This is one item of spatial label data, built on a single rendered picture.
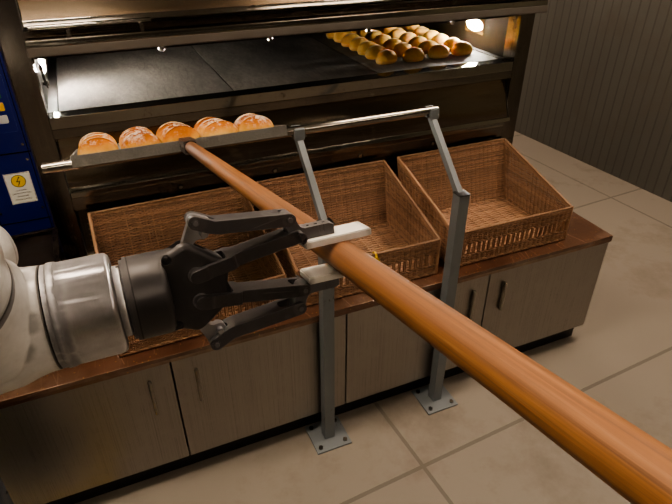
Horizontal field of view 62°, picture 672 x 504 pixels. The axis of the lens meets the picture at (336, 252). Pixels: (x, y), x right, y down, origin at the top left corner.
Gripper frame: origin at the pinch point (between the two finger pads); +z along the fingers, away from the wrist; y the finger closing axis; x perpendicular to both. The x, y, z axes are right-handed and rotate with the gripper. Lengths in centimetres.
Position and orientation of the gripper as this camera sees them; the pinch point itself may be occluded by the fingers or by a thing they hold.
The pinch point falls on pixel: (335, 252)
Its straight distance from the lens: 56.3
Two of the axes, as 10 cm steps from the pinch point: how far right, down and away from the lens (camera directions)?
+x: 3.9, 2.8, -8.8
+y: 0.9, 9.4, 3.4
